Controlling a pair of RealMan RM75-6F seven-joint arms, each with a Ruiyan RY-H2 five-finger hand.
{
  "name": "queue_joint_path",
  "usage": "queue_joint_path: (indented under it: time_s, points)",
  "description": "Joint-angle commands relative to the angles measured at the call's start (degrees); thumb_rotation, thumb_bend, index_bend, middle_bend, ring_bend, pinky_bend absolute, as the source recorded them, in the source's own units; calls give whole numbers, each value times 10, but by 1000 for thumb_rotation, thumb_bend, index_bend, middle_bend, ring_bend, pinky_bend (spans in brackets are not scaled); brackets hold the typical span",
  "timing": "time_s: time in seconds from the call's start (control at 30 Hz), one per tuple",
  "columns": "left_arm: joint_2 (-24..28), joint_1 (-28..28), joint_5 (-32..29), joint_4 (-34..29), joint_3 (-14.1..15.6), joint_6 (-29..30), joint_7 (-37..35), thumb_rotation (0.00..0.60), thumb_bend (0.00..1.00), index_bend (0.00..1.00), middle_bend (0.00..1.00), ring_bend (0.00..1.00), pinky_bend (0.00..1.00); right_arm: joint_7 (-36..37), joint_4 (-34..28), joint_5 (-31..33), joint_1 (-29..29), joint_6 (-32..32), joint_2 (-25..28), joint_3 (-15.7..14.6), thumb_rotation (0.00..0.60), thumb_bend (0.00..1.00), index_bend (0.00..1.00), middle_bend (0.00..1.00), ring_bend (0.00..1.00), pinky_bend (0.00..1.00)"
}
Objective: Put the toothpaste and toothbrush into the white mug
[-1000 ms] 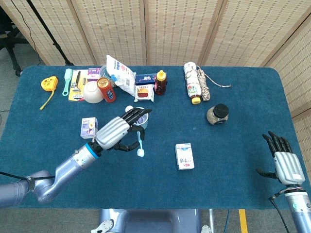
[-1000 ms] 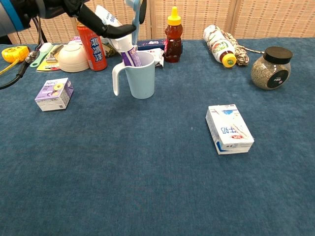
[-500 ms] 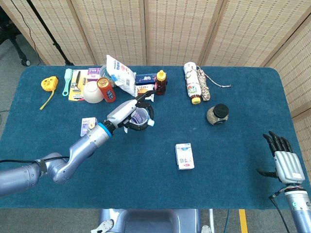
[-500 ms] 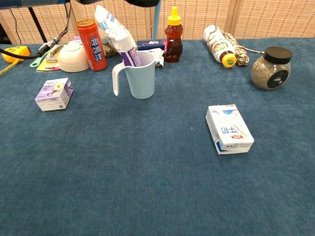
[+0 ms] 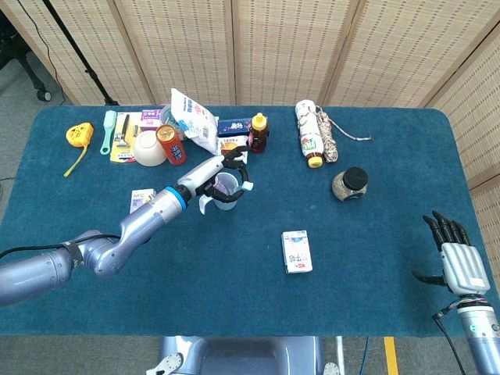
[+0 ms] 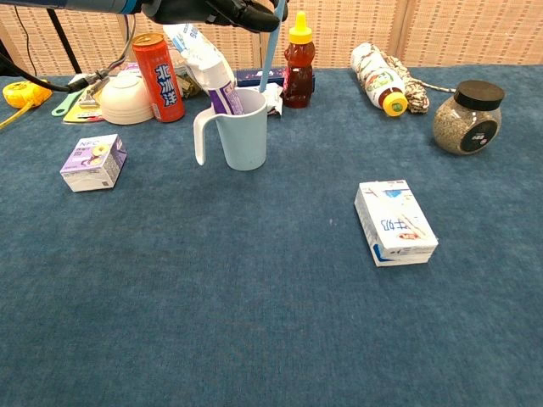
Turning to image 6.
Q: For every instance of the seed jar black lid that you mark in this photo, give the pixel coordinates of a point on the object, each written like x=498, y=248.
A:
x=458, y=127

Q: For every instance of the white blue plastic bag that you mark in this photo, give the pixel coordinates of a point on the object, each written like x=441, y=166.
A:
x=195, y=46

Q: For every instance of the yellow tape measure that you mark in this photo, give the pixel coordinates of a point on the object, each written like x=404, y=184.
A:
x=21, y=95

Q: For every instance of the clear container dried leaves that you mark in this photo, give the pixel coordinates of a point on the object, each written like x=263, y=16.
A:
x=188, y=87

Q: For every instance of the bamboo folding screen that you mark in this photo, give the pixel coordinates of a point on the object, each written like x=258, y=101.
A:
x=424, y=34

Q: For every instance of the mint green cleaning brush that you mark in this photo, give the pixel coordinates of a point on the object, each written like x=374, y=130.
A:
x=63, y=106

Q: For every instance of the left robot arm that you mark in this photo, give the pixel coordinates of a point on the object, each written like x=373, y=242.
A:
x=85, y=3

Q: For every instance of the burger print snack packet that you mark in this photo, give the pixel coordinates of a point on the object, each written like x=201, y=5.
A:
x=275, y=99

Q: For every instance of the black tripod stand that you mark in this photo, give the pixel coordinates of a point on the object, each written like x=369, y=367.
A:
x=63, y=40

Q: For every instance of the light blue toothbrush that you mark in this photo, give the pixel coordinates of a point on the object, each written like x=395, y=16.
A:
x=271, y=42

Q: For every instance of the blue table cloth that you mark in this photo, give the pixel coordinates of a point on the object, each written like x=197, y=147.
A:
x=271, y=318

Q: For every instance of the cream ceramic bowl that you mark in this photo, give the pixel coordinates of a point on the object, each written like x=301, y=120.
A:
x=127, y=104

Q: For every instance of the small purple pink box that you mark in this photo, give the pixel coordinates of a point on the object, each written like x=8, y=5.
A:
x=131, y=68

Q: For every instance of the red soda can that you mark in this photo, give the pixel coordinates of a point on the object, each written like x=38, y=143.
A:
x=163, y=80

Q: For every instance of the printed drink bottle yellow cap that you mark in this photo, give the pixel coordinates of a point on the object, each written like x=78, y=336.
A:
x=377, y=80

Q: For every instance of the purple white toothpaste tube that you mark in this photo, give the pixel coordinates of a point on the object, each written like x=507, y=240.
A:
x=227, y=99

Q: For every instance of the small purple white box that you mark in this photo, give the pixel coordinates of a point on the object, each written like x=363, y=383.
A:
x=91, y=165

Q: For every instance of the white blue milk carton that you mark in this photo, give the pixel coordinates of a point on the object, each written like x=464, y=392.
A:
x=399, y=229

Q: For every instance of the razor on yellow card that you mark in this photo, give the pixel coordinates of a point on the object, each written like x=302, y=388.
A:
x=91, y=99

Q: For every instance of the honey bear bottle yellow cap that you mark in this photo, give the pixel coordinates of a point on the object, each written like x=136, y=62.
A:
x=299, y=72

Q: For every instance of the dark blue box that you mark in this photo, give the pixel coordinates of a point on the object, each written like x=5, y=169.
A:
x=248, y=76

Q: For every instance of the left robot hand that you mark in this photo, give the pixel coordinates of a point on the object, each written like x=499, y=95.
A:
x=203, y=10

